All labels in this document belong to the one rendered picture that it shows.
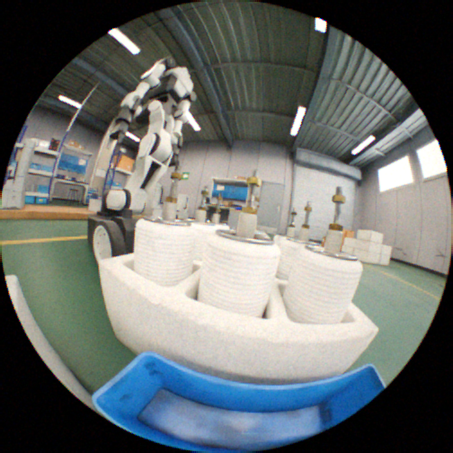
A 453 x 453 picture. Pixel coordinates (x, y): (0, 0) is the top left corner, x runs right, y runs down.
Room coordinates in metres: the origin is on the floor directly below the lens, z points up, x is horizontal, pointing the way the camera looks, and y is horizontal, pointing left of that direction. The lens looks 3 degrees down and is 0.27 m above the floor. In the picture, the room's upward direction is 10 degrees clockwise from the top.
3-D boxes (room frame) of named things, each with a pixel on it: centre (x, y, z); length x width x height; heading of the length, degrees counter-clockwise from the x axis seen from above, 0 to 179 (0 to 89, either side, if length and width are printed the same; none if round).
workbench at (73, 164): (2.19, 5.31, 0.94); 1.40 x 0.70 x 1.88; 168
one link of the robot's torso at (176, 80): (0.67, 0.63, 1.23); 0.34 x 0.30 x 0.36; 168
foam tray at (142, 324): (0.28, -0.05, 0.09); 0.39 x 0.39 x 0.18; 77
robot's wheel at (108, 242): (0.35, 0.42, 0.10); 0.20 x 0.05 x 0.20; 78
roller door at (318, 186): (4.52, -3.91, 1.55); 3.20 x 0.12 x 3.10; 78
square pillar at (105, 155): (3.73, 5.72, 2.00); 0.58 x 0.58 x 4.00; 78
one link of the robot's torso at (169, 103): (0.67, 0.65, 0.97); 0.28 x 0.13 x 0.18; 78
